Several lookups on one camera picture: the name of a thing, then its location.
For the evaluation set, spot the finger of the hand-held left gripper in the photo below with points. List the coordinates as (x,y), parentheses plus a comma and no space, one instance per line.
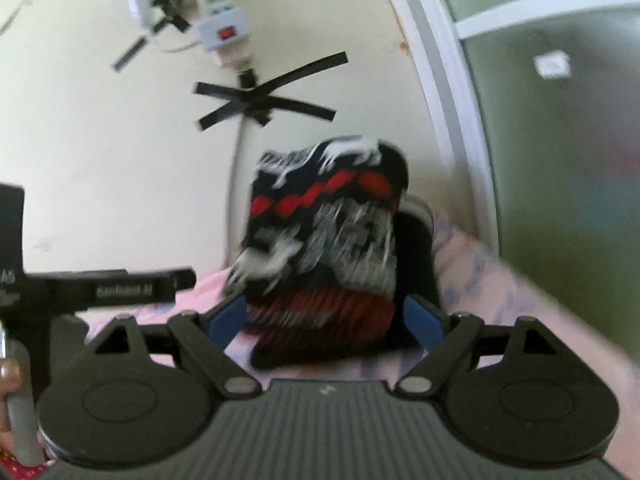
(180,280)

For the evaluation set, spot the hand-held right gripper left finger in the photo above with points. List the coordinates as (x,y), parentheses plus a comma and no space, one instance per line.
(227,320)

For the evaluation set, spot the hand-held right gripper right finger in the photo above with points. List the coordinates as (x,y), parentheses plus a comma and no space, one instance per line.
(425,322)

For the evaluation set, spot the black patterned knit sweater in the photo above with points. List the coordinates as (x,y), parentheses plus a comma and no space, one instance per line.
(325,240)

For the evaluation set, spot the stack of black clothes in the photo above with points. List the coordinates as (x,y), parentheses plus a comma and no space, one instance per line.
(415,270)

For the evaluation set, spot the person's left hand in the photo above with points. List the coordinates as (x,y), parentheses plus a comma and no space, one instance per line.
(9,385)

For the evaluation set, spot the pink floral bed sheet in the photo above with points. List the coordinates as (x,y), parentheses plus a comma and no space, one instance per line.
(500,285)

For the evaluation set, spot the black tape cross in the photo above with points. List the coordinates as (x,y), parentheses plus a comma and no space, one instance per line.
(260,95)

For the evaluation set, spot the black tape strip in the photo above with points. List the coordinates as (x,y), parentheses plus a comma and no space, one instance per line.
(131,54)
(172,15)

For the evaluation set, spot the white power strip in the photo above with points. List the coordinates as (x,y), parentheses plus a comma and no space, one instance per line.
(222,20)

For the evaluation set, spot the white window sticker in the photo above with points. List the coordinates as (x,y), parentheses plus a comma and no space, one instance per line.
(552,65)

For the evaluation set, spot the window with white frame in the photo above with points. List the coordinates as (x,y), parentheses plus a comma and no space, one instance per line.
(550,160)

